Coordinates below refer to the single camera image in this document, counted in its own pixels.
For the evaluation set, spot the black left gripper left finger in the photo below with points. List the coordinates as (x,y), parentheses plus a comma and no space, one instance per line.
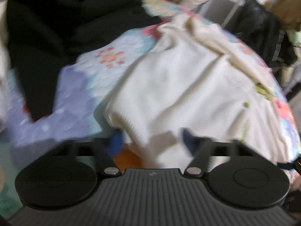
(100,149)

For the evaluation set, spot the floral patterned bed quilt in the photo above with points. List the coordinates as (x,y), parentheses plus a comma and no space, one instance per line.
(83,92)

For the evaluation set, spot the white knit sweater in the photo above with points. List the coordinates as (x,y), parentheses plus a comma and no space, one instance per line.
(195,78)

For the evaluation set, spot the brown hanging garment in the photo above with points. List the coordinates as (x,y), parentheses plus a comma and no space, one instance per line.
(288,11)

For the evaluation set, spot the black garment on bed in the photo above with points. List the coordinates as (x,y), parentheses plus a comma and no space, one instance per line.
(46,35)

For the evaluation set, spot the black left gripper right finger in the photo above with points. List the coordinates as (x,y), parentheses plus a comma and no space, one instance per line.
(203,148)

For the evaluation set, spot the metal clothes rack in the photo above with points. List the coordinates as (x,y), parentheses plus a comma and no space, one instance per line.
(231,13)

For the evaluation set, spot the black hanging jacket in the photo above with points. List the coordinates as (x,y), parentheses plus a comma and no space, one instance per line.
(263,32)

